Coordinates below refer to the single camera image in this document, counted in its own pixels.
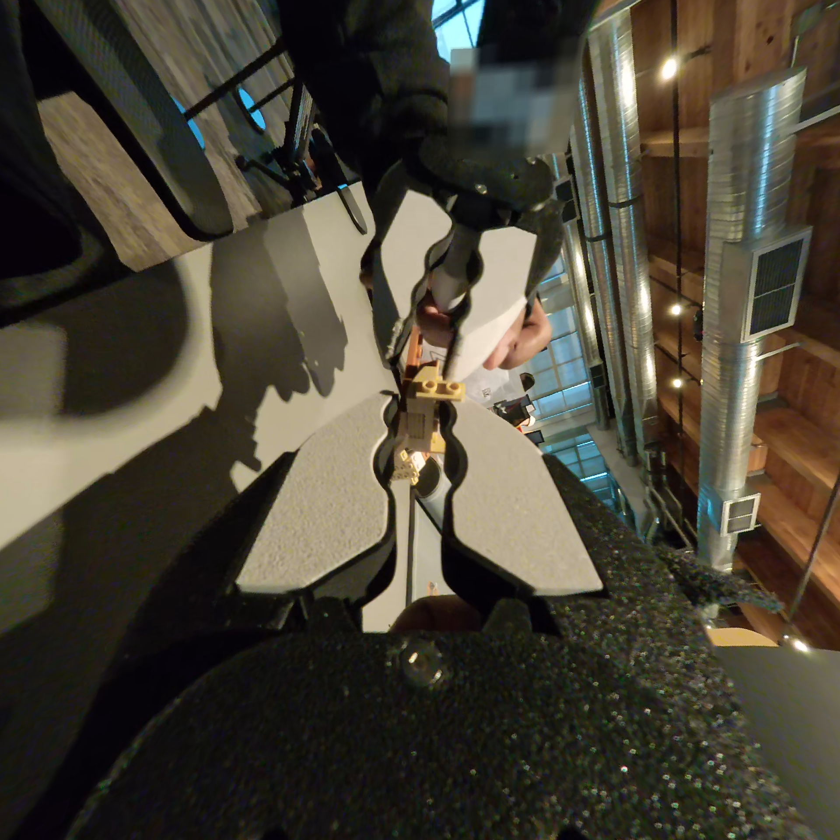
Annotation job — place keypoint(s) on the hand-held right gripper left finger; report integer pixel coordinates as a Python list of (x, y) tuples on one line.
[(315, 512)]

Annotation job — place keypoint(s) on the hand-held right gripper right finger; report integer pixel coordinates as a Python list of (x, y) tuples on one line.
[(525, 512)]

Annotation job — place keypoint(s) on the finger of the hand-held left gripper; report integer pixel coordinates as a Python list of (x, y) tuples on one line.
[(505, 289), (400, 262)]

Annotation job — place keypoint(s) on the tan brick assembly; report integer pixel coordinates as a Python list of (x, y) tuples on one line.
[(430, 394)]

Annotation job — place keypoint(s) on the person's left forearm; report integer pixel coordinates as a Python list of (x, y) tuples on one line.
[(367, 79)]

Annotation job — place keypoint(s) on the grey desk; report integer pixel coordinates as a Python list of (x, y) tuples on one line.
[(131, 426)]

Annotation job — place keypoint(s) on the person's left hand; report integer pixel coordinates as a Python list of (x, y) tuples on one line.
[(522, 338)]

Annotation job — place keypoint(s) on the yellow framed black board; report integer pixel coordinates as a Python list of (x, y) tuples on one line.
[(787, 722)]

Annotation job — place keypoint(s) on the silver ventilation duct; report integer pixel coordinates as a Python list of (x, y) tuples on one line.
[(748, 164), (617, 197)]

